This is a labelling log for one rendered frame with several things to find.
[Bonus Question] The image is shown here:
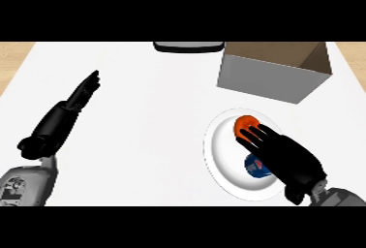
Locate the dark grey appliance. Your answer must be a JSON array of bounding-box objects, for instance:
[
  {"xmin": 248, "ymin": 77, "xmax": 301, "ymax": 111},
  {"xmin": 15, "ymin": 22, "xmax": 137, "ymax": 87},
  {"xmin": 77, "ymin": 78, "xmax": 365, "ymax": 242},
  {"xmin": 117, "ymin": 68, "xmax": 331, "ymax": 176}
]
[{"xmin": 152, "ymin": 42, "xmax": 226, "ymax": 54}]

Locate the blue can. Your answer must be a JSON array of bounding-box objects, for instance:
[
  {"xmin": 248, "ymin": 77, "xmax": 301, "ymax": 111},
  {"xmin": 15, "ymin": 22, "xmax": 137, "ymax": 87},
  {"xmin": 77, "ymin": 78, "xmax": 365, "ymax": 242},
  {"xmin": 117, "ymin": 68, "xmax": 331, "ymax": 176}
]
[{"xmin": 243, "ymin": 153, "xmax": 273, "ymax": 179}]

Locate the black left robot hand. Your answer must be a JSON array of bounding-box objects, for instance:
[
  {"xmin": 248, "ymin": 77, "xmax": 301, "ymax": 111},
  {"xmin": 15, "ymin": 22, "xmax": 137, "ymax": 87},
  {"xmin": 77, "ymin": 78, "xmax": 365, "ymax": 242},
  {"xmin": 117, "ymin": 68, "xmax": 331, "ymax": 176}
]
[{"xmin": 16, "ymin": 69, "xmax": 102, "ymax": 161}]

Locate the orange can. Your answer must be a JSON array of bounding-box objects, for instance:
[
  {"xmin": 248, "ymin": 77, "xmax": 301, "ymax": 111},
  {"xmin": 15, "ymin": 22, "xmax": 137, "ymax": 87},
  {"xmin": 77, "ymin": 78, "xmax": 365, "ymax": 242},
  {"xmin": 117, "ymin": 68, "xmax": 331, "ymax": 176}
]
[{"xmin": 233, "ymin": 114, "xmax": 261, "ymax": 140}]

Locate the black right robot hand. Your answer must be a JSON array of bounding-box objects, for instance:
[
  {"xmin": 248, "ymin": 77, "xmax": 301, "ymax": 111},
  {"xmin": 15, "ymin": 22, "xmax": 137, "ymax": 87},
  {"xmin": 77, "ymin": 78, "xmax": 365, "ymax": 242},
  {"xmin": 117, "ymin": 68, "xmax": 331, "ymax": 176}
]
[{"xmin": 236, "ymin": 123, "xmax": 329, "ymax": 206}]

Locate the grey cardboard box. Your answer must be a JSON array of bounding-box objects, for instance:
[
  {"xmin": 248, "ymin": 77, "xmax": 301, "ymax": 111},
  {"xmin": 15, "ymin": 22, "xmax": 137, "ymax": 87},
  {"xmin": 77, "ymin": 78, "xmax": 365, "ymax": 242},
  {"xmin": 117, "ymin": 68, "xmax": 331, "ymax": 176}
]
[{"xmin": 215, "ymin": 42, "xmax": 334, "ymax": 105}]

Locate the white round plate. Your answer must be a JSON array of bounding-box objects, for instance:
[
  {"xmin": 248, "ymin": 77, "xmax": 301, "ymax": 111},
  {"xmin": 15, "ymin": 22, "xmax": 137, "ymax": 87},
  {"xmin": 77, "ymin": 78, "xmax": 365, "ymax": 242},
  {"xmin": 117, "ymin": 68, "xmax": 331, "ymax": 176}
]
[{"xmin": 204, "ymin": 108, "xmax": 298, "ymax": 202}]

